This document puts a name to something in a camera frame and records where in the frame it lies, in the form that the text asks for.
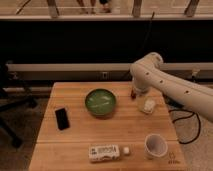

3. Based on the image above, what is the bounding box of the green ceramic bowl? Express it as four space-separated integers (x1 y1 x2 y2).
85 89 116 117

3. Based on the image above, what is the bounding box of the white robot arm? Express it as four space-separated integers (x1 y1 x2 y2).
130 52 213 123

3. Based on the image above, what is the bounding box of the small dark red object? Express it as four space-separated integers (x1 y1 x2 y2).
131 90 136 99

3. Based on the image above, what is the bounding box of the small white packet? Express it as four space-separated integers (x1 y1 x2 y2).
142 99 156 114

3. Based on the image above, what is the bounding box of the black smartphone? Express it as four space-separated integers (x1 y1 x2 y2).
55 108 70 130

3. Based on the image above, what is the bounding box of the white plastic bottle with label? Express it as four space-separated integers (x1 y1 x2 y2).
88 144 130 163

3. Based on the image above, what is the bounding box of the white paper cup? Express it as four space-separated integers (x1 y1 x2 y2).
144 134 168 159

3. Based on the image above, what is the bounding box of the thin black leaning rod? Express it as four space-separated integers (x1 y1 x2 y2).
121 12 155 80

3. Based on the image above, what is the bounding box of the black office chair base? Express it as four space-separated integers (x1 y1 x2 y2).
0 63 39 149

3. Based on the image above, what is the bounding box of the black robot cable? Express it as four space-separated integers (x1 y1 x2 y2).
166 99 202 145

